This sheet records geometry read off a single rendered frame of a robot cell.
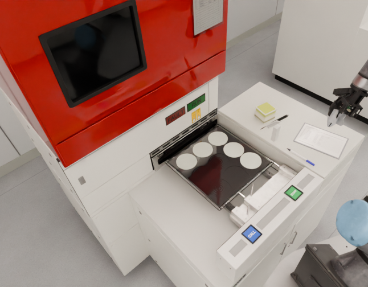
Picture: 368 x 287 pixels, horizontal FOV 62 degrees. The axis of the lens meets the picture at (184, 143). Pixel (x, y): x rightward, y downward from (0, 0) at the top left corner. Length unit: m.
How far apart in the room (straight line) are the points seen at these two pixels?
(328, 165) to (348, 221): 0.52
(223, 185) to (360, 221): 0.62
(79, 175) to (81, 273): 1.16
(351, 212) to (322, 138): 0.63
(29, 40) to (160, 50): 0.43
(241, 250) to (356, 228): 0.41
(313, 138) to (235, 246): 0.66
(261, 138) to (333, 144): 0.32
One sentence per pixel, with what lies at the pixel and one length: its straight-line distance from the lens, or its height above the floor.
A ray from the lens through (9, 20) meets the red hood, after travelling 0.86.
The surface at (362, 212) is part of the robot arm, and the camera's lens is 0.97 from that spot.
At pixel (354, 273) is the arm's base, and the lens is 1.09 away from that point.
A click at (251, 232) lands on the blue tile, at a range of 1.20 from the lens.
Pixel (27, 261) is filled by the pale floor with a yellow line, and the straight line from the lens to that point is 2.51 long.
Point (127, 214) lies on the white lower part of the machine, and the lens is 1.63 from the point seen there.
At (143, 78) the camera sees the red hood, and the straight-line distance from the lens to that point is 1.11.
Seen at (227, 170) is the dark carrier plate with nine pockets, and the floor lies 0.90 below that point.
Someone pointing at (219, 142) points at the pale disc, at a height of 0.90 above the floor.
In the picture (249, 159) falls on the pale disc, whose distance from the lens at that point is 1.48.
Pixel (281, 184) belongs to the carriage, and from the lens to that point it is 1.44.
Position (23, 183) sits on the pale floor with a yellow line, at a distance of 2.93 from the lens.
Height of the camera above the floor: 2.03
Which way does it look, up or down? 47 degrees down
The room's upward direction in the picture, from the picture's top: 5 degrees counter-clockwise
